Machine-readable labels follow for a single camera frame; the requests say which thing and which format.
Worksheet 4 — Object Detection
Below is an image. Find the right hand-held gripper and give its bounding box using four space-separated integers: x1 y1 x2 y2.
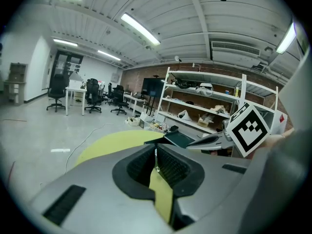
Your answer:
187 101 272 158

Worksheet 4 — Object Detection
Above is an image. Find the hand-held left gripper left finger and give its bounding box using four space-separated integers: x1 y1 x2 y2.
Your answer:
29 143 175 234

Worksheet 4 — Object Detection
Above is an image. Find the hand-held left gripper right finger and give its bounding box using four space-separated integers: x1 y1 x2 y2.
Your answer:
156 143 253 231

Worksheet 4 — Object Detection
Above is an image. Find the dark green box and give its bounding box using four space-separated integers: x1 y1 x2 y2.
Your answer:
162 131 197 149

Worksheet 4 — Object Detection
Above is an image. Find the person's right forearm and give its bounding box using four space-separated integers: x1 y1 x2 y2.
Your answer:
263 127 296 153

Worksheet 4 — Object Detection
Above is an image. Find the white plastic bag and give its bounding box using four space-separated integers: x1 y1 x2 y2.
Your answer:
177 110 193 121

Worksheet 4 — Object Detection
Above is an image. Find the clear plastic bin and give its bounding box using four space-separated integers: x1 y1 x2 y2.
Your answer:
148 119 170 134

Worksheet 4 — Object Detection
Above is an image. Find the round table with green cloth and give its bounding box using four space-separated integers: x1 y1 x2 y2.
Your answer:
75 130 174 225

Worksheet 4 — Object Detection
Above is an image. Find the white headset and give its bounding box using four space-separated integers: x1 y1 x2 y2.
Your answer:
195 82 215 96

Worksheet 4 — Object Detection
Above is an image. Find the white metal shelf rack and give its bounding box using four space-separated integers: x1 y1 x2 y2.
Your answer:
155 66 280 134

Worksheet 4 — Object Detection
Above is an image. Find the white cabinet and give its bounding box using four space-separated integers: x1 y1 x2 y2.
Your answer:
264 107 289 135

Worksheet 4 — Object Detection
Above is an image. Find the black television on stand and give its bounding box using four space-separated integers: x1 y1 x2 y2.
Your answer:
141 77 167 98

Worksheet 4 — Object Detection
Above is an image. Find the long white desk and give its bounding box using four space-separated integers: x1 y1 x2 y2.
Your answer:
123 94 147 117

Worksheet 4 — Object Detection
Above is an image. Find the white ceiling air conditioner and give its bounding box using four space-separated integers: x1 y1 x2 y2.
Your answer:
210 40 261 68

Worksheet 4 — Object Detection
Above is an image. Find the black office chair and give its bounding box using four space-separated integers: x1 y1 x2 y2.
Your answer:
46 74 67 113
84 78 102 114
110 84 129 116
105 82 115 106

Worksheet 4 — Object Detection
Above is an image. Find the black double door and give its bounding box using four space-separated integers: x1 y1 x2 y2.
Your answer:
49 49 84 90

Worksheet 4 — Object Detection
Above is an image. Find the ceiling tube light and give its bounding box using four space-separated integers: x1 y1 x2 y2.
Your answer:
275 22 297 55
120 12 161 46
97 49 122 61
53 38 78 47

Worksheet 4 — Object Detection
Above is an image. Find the wooden cabinet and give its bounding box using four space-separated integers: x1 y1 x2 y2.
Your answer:
8 62 28 105

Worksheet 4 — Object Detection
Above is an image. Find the long white cable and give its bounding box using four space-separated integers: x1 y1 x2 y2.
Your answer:
64 122 115 174

